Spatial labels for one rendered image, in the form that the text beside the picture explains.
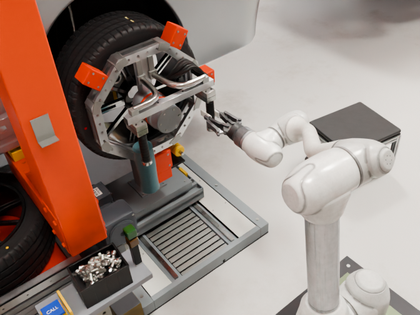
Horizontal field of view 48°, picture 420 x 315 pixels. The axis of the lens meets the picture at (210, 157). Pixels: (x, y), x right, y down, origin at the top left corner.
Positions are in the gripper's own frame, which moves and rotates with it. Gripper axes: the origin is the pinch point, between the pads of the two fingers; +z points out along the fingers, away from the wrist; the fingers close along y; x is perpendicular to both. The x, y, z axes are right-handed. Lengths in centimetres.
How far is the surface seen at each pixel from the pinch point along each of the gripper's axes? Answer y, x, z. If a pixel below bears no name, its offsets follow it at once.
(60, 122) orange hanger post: -64, 30, -6
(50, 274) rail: -85, -44, 5
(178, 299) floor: -39, -83, -17
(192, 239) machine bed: -14, -77, 4
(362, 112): 108, -49, -5
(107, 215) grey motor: -51, -42, 16
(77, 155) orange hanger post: -62, 15, -6
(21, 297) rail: -99, -45, 3
